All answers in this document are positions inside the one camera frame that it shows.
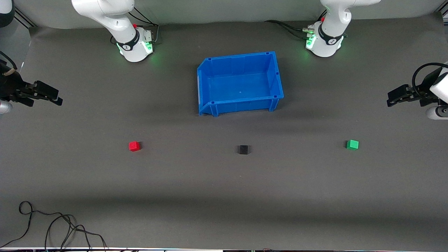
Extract blue plastic storage bin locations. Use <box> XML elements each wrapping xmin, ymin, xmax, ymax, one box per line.
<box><xmin>197</xmin><ymin>51</ymin><xmax>284</xmax><ymax>117</ymax></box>

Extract grey table mat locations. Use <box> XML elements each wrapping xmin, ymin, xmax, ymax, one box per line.
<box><xmin>0</xmin><ymin>13</ymin><xmax>448</xmax><ymax>251</ymax></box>

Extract black left arm wrist cable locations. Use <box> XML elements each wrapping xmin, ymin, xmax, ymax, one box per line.
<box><xmin>412</xmin><ymin>62</ymin><xmax>448</xmax><ymax>96</ymax></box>

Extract black right arm base cables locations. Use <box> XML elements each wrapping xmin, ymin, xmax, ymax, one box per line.
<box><xmin>127</xmin><ymin>7</ymin><xmax>160</xmax><ymax>45</ymax></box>

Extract black arm base cables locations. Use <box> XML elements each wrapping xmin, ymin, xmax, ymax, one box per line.
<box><xmin>264</xmin><ymin>10</ymin><xmax>328</xmax><ymax>40</ymax></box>
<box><xmin>127</xmin><ymin>7</ymin><xmax>160</xmax><ymax>45</ymax></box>

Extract loose thin black cable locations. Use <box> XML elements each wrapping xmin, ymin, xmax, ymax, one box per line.
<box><xmin>0</xmin><ymin>201</ymin><xmax>107</xmax><ymax>250</ymax></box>

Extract black left arm base cables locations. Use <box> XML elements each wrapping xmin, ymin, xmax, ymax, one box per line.
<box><xmin>264</xmin><ymin>10</ymin><xmax>328</xmax><ymax>40</ymax></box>

